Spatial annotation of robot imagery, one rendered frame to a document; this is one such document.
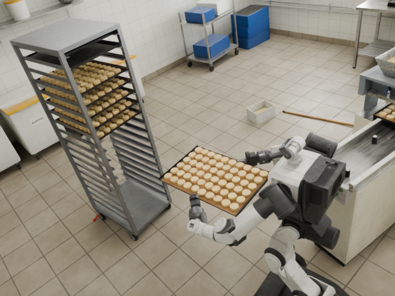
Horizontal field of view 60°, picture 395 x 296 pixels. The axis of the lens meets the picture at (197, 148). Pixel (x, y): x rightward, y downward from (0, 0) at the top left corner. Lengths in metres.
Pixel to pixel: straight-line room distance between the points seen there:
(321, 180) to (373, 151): 1.05
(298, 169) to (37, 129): 3.64
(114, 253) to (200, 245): 0.78
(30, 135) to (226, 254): 2.87
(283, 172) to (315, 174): 0.14
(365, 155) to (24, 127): 3.72
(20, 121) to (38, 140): 0.33
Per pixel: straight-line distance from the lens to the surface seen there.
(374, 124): 2.75
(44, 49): 2.36
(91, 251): 3.37
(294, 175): 1.60
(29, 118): 4.61
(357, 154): 2.55
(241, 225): 1.55
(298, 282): 2.35
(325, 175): 1.62
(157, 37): 6.02
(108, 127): 2.60
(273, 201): 1.51
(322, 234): 1.87
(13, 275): 3.61
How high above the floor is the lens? 2.41
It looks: 36 degrees down
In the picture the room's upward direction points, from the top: 12 degrees counter-clockwise
